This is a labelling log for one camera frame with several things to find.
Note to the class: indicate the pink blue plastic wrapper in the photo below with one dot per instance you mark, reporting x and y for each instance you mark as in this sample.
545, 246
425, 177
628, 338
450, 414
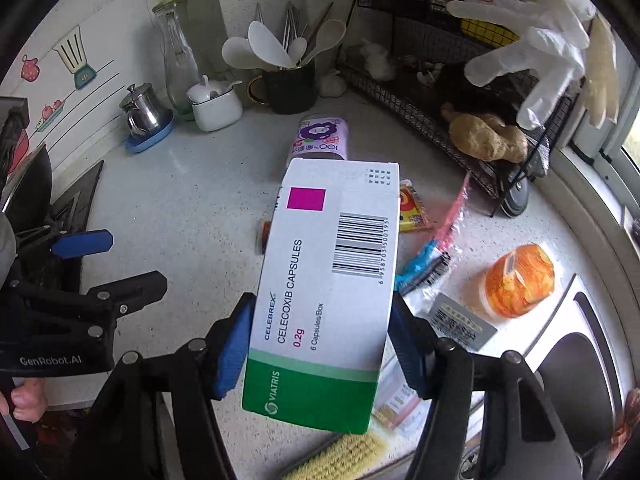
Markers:
425, 260

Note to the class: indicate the white orange paper packet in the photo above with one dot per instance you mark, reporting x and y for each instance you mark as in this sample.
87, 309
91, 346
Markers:
400, 405

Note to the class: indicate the garlic bulb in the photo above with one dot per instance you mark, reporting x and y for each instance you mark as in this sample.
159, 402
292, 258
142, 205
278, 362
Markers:
332, 85
372, 57

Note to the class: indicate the white ceramic lidded jar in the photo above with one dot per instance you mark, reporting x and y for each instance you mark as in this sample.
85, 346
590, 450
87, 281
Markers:
215, 107

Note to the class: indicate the black gas stove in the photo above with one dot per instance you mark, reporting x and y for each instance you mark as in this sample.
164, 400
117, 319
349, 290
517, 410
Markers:
75, 195

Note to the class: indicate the grey printed packet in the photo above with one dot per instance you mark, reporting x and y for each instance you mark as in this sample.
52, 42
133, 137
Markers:
460, 322

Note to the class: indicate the kitchen wall sticker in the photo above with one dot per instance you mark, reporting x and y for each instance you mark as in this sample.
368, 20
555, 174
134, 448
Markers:
75, 60

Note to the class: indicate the steel kitchen sink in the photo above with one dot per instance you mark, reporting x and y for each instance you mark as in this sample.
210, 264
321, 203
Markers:
575, 375

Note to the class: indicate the white plastic spoon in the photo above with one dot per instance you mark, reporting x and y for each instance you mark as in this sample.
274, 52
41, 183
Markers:
270, 42
327, 35
242, 52

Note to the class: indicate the window frame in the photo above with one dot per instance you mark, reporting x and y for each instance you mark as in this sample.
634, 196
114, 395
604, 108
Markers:
620, 170

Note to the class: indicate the steel teapot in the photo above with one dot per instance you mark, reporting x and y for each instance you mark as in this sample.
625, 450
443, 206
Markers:
142, 110

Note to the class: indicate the blue plastic tray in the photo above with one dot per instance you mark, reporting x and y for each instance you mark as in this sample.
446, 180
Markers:
150, 144

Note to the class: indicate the red snack wrapper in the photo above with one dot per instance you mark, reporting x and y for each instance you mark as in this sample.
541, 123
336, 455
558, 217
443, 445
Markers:
264, 235

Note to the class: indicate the black plastic bag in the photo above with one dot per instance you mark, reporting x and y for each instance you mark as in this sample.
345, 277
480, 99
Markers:
450, 85

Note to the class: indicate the wooden chopsticks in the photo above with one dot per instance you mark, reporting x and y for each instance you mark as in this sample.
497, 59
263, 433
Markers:
320, 22

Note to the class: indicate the orange plastic cup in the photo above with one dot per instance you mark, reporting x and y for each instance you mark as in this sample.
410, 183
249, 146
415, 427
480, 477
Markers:
520, 280

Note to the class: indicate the white green medicine box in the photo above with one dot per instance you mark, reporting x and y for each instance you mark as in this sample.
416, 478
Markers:
325, 310

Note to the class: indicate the yellow bristle brush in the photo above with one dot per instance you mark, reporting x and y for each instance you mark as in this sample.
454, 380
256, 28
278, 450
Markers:
340, 455

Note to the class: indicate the black wok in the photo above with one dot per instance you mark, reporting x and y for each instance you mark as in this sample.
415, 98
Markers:
30, 185

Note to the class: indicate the yellow red snack packet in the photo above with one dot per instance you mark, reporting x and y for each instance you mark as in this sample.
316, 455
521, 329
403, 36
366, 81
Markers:
412, 210

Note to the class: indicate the ginger root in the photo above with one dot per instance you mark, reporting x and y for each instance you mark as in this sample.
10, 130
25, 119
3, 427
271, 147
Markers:
480, 135

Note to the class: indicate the clear glass bottle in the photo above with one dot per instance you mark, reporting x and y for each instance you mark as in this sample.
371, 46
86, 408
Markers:
175, 60

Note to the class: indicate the pale yellow rubber glove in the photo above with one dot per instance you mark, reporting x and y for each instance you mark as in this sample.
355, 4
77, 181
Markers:
600, 70

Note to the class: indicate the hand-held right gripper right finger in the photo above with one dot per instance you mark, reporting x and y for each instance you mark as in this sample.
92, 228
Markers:
407, 355

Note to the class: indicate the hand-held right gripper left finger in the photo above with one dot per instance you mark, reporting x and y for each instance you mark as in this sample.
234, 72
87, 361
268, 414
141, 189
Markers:
232, 350

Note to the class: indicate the dark green utensil mug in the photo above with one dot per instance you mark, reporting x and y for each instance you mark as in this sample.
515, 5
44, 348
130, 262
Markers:
290, 87

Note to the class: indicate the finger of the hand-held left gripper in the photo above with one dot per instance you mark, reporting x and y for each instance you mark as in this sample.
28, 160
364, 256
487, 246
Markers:
130, 285
82, 242

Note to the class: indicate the person's left hand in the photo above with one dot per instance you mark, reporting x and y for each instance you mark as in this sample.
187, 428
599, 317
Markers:
27, 400

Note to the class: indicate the bundle of metal cutlery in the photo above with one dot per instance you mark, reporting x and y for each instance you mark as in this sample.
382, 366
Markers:
290, 22

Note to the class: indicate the white rubber glove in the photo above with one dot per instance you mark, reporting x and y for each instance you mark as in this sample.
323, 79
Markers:
545, 45

